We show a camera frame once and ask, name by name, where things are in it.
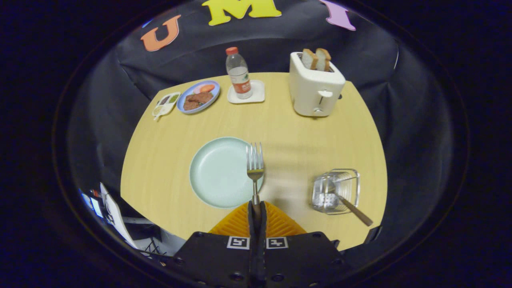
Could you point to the black table clamp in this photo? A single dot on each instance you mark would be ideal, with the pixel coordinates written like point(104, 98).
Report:
point(372, 235)

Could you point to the clear plastic drain basket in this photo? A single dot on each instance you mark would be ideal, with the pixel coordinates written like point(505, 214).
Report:
point(348, 180)

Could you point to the orange sausage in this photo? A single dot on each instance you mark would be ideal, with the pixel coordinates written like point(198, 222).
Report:
point(207, 88)

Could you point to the bread slice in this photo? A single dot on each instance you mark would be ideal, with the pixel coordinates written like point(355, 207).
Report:
point(324, 59)
point(308, 59)

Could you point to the white board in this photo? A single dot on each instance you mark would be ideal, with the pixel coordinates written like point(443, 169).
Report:
point(116, 216)

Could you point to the blue plate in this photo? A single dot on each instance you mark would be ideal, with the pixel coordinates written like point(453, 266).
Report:
point(216, 94)

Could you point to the light green plate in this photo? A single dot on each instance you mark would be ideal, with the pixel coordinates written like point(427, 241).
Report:
point(220, 172)

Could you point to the brown meat slice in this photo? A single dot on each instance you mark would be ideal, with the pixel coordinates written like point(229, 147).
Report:
point(198, 100)

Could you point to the white divided sauce dish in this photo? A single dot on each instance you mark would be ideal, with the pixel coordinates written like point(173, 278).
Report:
point(166, 104)

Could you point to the clear bottle with red cap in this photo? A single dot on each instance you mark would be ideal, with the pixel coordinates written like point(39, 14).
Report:
point(238, 76)

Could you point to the white square coaster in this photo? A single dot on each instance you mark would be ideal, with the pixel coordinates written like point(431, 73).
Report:
point(258, 94)

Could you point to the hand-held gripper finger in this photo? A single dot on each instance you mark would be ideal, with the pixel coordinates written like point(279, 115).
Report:
point(252, 258)
point(262, 258)

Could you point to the white toaster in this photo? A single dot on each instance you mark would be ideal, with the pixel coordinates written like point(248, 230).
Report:
point(308, 92)

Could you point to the black backdrop cloth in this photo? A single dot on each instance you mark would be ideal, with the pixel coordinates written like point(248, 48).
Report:
point(420, 120)

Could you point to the blue lit screen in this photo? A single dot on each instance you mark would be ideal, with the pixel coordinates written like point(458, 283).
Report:
point(96, 206)

